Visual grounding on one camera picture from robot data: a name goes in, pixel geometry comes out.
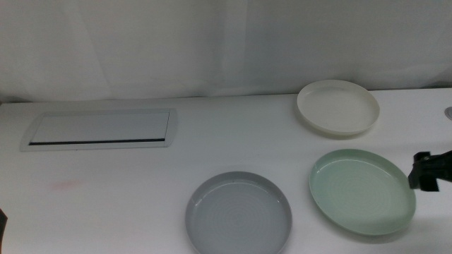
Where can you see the grey shallow bowl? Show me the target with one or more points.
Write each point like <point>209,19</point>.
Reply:
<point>238,215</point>

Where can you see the white backdrop curtain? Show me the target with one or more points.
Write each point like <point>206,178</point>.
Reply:
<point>212,42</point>

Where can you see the grey round table grommet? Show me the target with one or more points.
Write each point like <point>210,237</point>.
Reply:
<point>449,113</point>

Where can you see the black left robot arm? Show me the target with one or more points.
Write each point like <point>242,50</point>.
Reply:
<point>2,225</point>

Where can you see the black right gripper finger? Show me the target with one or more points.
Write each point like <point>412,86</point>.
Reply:
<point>422,158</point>
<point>423,181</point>

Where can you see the white shallow bowl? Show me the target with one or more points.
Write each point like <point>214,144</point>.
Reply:
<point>337,107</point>

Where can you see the pale green shallow bowl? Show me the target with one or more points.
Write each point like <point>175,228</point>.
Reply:
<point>362,192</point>

